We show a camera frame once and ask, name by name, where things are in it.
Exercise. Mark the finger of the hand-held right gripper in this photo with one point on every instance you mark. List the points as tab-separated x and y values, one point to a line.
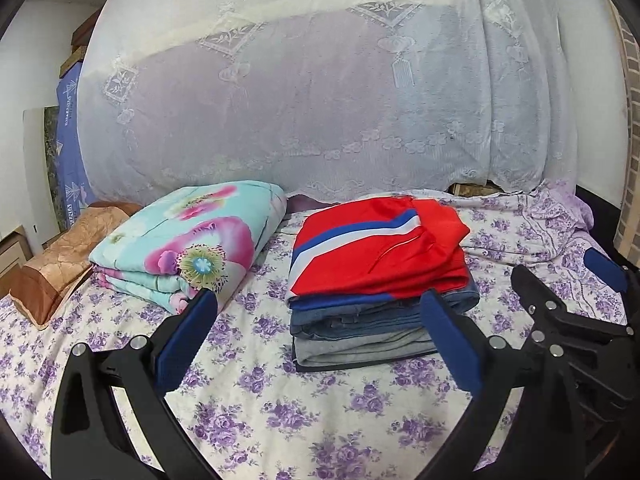
607	267
540	295

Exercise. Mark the leaning flat board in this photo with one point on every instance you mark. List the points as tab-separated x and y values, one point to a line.
47	170

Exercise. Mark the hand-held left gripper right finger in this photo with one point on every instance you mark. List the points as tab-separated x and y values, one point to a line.
452	345

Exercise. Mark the brown pillow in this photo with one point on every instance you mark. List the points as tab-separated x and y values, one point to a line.
65	260

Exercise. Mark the purple floral bedsheet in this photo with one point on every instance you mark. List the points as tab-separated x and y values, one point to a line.
280	410

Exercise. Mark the white lace cover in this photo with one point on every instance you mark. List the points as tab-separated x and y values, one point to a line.
325	85

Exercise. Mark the stacked wooden boxes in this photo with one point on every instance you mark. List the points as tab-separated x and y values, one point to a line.
82	40

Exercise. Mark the folded blue jeans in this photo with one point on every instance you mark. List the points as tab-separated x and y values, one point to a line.
360	317

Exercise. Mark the folded grey pants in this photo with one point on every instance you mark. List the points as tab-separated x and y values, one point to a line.
360	347

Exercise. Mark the folded black pants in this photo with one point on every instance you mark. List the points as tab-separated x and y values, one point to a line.
350	366

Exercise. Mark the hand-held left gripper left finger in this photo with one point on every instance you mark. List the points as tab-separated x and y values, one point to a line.
185	340

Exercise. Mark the beige striped curtain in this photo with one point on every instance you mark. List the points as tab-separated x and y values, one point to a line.
630	135

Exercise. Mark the folded turquoise floral quilt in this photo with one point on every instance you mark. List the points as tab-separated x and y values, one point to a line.
200	245

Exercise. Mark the red jacket blue white stripes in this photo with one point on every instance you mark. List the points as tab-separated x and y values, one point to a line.
380	245

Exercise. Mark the blue printed cloth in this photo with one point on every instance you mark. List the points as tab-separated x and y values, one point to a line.
70	160

